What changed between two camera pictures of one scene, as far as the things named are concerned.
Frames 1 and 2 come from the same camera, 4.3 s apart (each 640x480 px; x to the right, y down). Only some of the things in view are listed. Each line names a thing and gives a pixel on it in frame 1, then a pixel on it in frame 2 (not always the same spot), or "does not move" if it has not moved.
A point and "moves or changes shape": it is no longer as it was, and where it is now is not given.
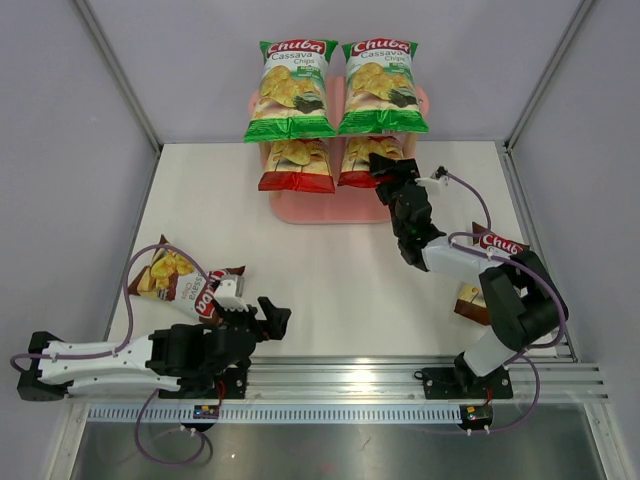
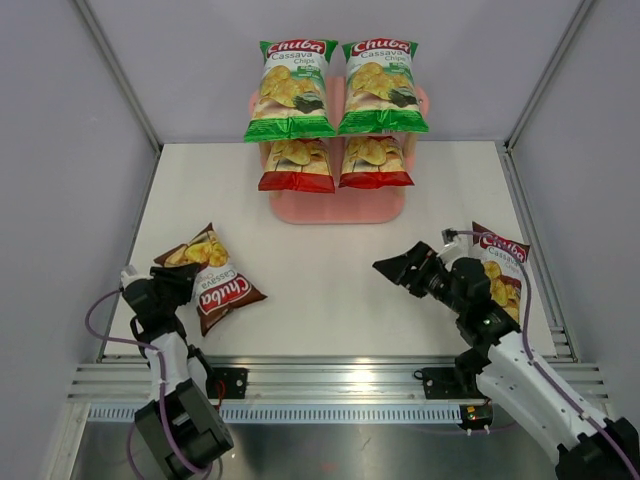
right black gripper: (403, 169) -> (425, 258)
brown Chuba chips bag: (172, 275) moves or changes shape
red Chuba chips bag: (297, 165) does not move
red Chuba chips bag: (356, 171) does not move
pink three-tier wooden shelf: (348, 205) does not move
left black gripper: (273, 327) -> (181, 277)
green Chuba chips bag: (381, 96) does not move
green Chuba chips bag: (292, 97) does not move
